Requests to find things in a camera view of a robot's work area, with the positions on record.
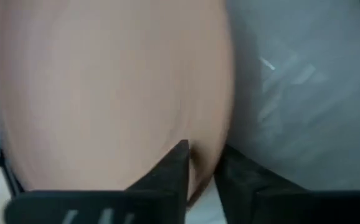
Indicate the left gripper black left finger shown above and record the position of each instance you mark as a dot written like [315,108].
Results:
[164,186]

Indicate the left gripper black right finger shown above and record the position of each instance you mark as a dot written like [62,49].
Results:
[261,196]

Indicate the pink plate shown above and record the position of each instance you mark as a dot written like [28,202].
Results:
[105,93]

